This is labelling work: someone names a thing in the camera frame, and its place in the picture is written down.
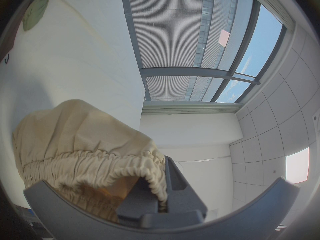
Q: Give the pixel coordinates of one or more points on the beige shorts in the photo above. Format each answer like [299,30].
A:
[75,134]

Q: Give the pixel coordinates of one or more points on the green garment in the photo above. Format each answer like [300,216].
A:
[33,14]

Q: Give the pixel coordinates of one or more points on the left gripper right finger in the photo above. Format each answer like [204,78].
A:
[183,194]

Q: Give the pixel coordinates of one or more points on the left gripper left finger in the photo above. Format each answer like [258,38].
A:
[136,204]

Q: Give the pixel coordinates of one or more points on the window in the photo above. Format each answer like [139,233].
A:
[175,34]

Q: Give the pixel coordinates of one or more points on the small black hook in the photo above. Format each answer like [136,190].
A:
[6,61]

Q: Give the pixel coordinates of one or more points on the brown garment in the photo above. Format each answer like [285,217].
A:
[12,34]

